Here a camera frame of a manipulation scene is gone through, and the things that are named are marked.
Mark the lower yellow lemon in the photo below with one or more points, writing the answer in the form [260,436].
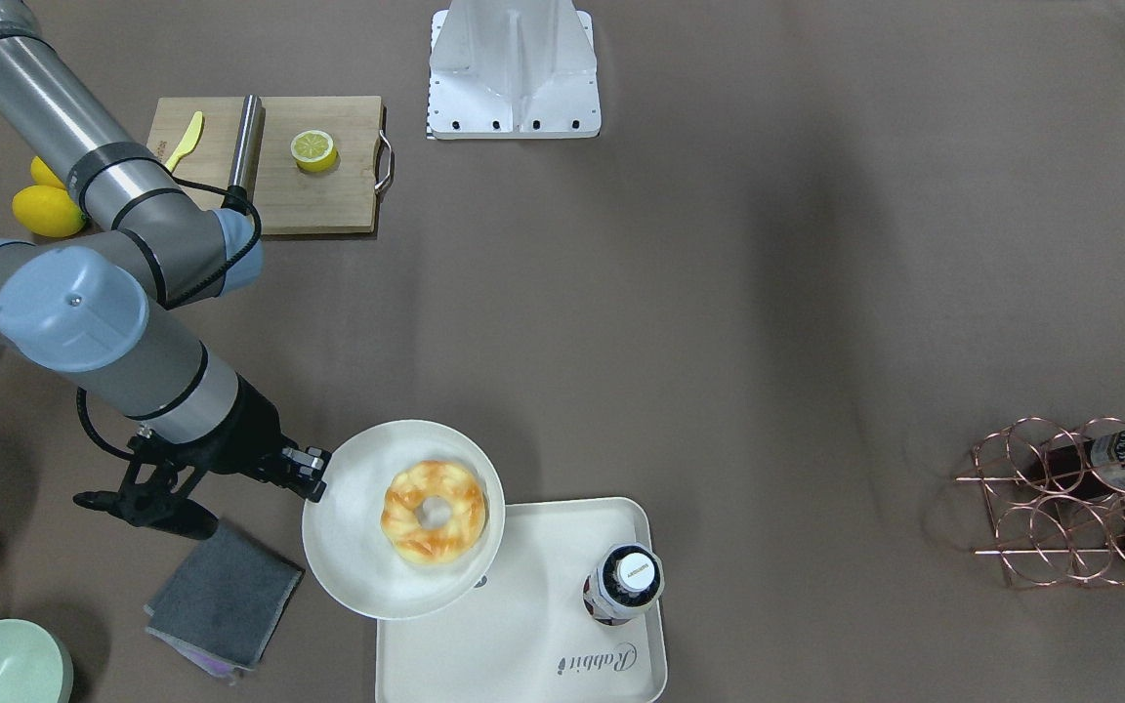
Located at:
[47,211]

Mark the dark tea bottle on tray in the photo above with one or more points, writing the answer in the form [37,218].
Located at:
[624,585]

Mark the grey folded cloth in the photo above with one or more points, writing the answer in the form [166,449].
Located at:
[221,606]

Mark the yellow plastic knife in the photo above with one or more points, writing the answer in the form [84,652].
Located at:
[187,143]

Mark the yellow lemon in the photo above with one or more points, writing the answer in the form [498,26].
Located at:
[47,211]
[43,175]

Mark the white round plate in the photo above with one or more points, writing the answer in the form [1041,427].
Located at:
[351,557]

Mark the upper yellow lemon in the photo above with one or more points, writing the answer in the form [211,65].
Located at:
[43,175]

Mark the bamboo cutting board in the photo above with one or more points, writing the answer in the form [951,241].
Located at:
[344,200]

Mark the tea bottle in rack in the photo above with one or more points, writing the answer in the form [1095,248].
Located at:
[1092,470]

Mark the lemon half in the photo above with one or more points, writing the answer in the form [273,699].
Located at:
[314,151]

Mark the mint green bowl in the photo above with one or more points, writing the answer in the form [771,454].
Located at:
[34,664]

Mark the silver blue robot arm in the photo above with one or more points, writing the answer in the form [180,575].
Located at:
[100,311]

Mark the glazed twisted donut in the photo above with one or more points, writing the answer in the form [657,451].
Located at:
[459,491]

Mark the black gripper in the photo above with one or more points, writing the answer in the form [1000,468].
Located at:
[252,437]

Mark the copper wire bottle rack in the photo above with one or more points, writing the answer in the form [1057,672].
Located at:
[1042,537]

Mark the steel muddler black tip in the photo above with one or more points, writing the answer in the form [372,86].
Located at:
[247,146]

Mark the white rabbit serving tray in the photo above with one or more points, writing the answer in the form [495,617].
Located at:
[523,633]

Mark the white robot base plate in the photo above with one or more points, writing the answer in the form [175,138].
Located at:
[513,70]

